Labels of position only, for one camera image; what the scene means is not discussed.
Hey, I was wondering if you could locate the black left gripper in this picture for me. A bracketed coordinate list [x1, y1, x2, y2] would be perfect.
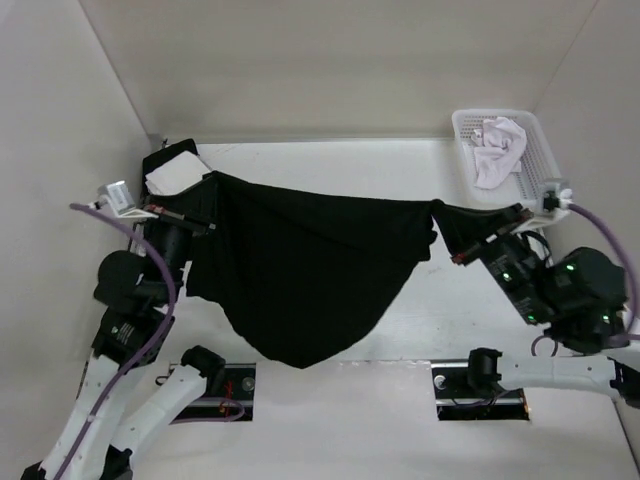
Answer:
[141, 174, 224, 301]

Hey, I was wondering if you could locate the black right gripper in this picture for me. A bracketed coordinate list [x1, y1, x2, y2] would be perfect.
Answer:
[427, 199, 552, 321]

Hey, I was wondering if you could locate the black tank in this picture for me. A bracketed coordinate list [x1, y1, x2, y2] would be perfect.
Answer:
[187, 172, 455, 369]
[142, 139, 199, 177]

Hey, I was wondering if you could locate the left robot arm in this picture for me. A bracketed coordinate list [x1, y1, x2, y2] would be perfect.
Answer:
[22, 181, 225, 479]

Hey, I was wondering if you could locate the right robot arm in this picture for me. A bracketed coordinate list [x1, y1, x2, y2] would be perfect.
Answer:
[440, 200, 639, 408]

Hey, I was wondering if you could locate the folded white tank top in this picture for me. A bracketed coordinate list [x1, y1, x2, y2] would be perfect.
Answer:
[144, 151, 211, 196]

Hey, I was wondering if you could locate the folded black tank top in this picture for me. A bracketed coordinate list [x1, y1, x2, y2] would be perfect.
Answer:
[142, 139, 199, 177]

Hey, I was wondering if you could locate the crumpled white tank top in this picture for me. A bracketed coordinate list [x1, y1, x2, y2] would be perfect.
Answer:
[471, 117, 527, 190]

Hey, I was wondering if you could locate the white perforated plastic basket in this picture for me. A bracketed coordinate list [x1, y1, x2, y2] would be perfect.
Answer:
[452, 109, 561, 212]

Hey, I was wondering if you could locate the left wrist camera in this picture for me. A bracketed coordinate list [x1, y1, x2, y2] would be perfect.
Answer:
[94, 181, 154, 220]

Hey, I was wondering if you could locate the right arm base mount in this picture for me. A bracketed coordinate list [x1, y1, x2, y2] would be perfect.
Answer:
[431, 360, 530, 422]

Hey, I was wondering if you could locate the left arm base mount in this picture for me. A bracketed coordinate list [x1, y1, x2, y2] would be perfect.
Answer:
[174, 363, 257, 423]

